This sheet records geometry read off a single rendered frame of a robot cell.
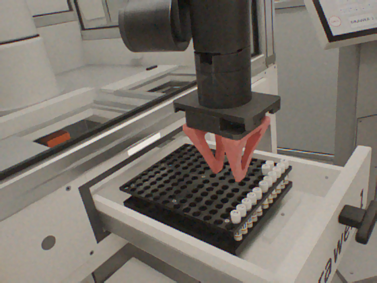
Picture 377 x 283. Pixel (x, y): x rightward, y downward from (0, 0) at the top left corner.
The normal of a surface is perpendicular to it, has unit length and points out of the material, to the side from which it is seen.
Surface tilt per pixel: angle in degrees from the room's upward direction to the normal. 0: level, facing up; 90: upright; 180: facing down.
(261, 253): 0
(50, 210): 90
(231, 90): 93
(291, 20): 90
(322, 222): 0
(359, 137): 90
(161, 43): 121
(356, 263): 3
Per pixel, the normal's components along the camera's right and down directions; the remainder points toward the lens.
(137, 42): -0.27, 0.84
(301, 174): -0.63, 0.41
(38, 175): 0.76, 0.16
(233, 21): 0.32, 0.41
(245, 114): -0.11, -0.88
